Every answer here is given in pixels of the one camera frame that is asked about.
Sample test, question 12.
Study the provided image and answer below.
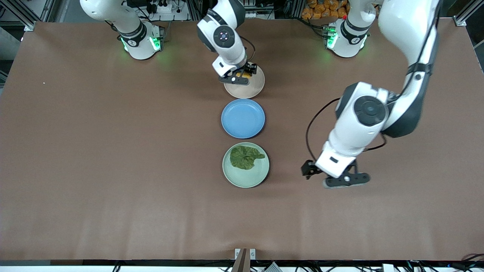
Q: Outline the white electronics unit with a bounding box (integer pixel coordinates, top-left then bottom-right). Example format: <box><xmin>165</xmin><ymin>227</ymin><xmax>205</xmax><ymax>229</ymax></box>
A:
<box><xmin>244</xmin><ymin>0</ymin><xmax>275</xmax><ymax>19</ymax></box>

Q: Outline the bag of orange items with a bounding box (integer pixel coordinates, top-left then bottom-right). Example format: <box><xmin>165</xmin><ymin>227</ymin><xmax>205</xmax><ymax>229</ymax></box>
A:
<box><xmin>301</xmin><ymin>0</ymin><xmax>350</xmax><ymax>20</ymax></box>

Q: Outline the blue round plate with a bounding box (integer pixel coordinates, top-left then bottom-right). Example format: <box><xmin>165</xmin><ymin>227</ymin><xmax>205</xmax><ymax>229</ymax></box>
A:
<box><xmin>221</xmin><ymin>99</ymin><xmax>266</xmax><ymax>139</ymax></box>

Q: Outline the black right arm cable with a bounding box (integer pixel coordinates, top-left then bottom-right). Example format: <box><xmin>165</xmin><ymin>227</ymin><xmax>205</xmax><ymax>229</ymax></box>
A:
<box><xmin>239</xmin><ymin>36</ymin><xmax>256</xmax><ymax>64</ymax></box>

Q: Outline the beige round plate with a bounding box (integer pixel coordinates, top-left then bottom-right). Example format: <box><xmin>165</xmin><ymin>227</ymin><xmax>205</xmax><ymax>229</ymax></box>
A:
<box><xmin>224</xmin><ymin>65</ymin><xmax>265</xmax><ymax>99</ymax></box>

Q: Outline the white power strip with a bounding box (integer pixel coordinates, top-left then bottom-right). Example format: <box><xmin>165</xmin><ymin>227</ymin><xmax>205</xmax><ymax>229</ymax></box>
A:
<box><xmin>149</xmin><ymin>0</ymin><xmax>179</xmax><ymax>14</ymax></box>

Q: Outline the pale green round plate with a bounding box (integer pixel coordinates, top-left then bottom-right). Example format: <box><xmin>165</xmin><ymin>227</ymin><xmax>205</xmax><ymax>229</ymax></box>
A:
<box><xmin>222</xmin><ymin>142</ymin><xmax>270</xmax><ymax>189</ymax></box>

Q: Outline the metal table edge bracket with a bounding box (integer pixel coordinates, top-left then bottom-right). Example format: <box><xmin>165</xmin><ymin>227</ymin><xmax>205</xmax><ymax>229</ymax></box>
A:
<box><xmin>231</xmin><ymin>248</ymin><xmax>256</xmax><ymax>272</ymax></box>

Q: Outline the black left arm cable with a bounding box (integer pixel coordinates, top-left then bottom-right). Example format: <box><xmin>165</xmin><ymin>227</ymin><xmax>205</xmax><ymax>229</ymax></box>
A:
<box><xmin>306</xmin><ymin>97</ymin><xmax>388</xmax><ymax>163</ymax></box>

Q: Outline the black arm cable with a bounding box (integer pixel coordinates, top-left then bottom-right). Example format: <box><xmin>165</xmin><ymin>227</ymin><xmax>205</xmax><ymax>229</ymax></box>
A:
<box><xmin>239</xmin><ymin>36</ymin><xmax>256</xmax><ymax>64</ymax></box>
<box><xmin>306</xmin><ymin>97</ymin><xmax>388</xmax><ymax>163</ymax></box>

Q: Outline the aluminium frame post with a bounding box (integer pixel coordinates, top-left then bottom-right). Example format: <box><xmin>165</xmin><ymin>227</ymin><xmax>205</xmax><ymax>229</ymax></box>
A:
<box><xmin>0</xmin><ymin>0</ymin><xmax>57</xmax><ymax>31</ymax></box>
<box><xmin>454</xmin><ymin>0</ymin><xmax>484</xmax><ymax>27</ymax></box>

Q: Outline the green lettuce leaf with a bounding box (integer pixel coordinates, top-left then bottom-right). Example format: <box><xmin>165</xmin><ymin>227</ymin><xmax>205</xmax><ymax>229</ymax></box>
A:
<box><xmin>230</xmin><ymin>145</ymin><xmax>265</xmax><ymax>170</ymax></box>

